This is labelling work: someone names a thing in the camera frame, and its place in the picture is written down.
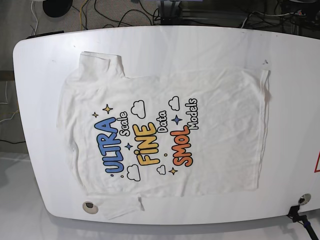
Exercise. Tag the table grommet hole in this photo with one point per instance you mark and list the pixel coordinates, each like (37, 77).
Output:
(304, 199)
(90, 208)

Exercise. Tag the black round stand base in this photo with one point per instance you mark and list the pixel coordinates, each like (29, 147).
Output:
(56, 8)

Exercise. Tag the white printed T-shirt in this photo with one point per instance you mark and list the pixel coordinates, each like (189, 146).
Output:
(182, 134)

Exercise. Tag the left table grommet hole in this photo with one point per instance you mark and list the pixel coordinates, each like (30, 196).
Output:
(90, 208)

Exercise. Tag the black clamp with cable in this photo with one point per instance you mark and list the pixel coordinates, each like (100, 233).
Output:
(302, 219)

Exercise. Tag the red white warning sticker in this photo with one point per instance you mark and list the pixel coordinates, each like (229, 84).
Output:
(317, 166)

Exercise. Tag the right table grommet hole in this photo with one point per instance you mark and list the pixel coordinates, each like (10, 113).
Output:
(304, 199)

